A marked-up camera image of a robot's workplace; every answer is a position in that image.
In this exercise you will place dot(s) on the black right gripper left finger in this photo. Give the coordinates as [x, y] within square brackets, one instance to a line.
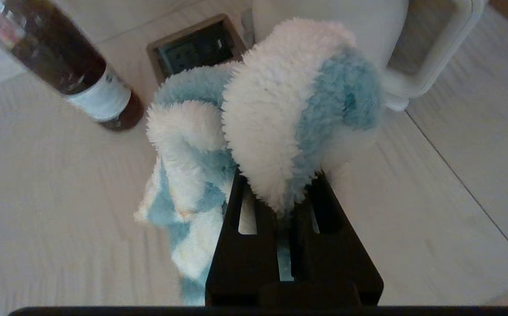
[241, 263]

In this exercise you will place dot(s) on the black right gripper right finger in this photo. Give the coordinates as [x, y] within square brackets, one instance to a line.
[333, 259]

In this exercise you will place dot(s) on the teal white striped towel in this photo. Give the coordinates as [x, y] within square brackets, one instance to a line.
[276, 109]

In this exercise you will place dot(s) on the small black tray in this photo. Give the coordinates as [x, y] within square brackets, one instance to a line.
[192, 48]

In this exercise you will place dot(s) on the white electric kettle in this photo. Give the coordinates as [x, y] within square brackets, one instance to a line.
[429, 57]

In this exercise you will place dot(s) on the full dark tea bottle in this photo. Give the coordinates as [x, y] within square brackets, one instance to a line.
[61, 61]

